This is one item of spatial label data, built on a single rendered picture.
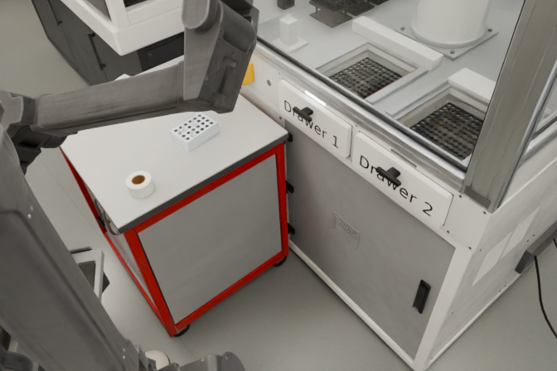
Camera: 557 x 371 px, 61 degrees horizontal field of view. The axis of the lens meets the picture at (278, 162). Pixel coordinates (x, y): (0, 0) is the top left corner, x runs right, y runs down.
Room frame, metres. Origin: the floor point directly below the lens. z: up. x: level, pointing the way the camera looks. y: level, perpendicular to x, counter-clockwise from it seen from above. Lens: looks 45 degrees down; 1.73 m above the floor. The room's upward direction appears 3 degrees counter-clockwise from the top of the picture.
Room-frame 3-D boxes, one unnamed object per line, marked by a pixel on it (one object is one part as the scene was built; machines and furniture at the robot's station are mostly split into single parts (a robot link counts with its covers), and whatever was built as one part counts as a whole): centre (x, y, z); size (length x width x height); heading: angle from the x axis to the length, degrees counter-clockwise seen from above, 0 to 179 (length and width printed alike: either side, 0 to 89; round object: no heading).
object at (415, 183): (0.79, -0.29, 0.87); 0.29 x 0.02 x 0.11; 36
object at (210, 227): (1.20, 0.38, 0.38); 0.62 x 0.58 x 0.76; 36
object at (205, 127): (1.12, 0.25, 0.78); 0.12 x 0.08 x 0.04; 135
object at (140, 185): (0.91, 0.39, 0.78); 0.07 x 0.07 x 0.04
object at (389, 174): (0.77, -0.27, 0.91); 0.07 x 0.04 x 0.01; 36
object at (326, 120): (1.04, -0.10, 0.87); 0.29 x 0.02 x 0.11; 36
